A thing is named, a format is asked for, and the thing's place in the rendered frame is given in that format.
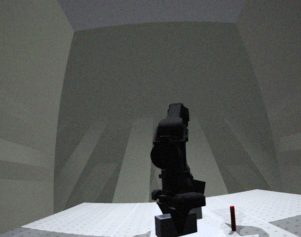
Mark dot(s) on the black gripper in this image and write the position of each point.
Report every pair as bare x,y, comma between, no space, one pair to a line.
173,200

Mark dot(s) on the dark red cylinder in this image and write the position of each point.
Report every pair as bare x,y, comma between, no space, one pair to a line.
232,213

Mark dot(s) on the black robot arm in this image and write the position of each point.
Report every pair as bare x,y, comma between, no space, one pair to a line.
169,151

